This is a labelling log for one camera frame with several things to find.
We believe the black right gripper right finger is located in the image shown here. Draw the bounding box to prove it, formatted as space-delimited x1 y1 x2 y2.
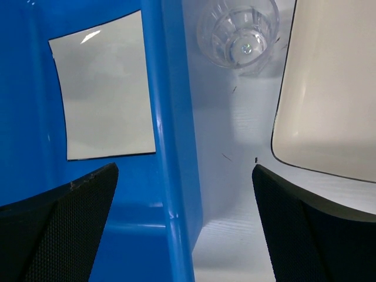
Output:
252 164 375 281

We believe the blue plastic bin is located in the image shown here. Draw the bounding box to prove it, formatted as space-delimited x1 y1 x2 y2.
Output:
1 1 203 281

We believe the cream rectangular plate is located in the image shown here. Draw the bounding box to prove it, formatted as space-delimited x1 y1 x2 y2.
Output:
271 1 375 182

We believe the white square black-rimmed plate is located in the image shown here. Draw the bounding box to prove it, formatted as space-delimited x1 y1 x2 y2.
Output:
49 11 156 160

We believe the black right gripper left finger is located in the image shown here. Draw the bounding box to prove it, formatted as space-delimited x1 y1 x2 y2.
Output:
1 163 119 281

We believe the clear glass tumbler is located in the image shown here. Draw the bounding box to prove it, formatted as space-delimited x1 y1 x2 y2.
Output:
196 0 280 76

